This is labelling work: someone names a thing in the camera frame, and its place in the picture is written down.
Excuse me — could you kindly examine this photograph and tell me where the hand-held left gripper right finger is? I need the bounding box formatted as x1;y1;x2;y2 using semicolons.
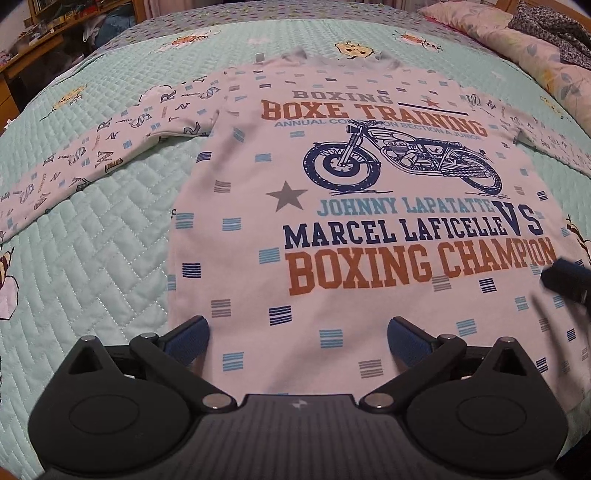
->
360;316;527;412

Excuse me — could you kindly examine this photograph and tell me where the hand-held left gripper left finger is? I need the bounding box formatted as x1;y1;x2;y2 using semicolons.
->
68;315;235;412

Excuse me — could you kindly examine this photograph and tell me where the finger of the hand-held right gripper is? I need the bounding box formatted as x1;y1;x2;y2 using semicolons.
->
540;258;591;317

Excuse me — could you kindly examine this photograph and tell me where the white printed long-sleeve shirt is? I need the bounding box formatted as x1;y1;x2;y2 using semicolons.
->
0;47;591;409

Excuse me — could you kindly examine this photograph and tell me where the mint bee-print quilt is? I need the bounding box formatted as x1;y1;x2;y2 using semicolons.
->
0;9;591;462

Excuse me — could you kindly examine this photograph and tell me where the pink floral pillow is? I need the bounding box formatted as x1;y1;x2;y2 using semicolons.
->
417;0;591;121

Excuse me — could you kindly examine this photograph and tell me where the dark patterned garment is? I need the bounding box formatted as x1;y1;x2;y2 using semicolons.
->
507;0;591;71

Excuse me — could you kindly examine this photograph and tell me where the wooden desk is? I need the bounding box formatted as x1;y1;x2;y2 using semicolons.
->
0;27;66;121

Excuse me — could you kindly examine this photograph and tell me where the purple floral bedsheet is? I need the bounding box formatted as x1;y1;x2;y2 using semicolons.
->
88;0;462;52

